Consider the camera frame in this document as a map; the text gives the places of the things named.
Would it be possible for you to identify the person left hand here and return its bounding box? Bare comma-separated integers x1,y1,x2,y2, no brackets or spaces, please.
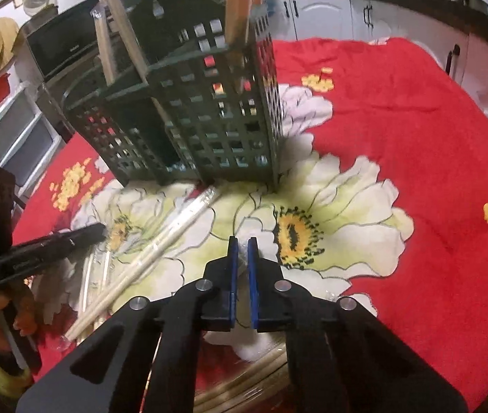
0,282,38,354

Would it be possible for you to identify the red floral tablecloth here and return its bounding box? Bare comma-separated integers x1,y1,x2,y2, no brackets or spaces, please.
14,38,488,412

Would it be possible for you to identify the dark green utensil caddy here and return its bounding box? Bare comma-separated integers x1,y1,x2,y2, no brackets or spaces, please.
62,0,282,186

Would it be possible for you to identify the plastic drawer tower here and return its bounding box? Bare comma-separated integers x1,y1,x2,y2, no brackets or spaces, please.
0,82,65,197

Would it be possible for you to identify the black microwave oven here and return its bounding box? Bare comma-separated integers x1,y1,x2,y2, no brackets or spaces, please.
23,0,99,80

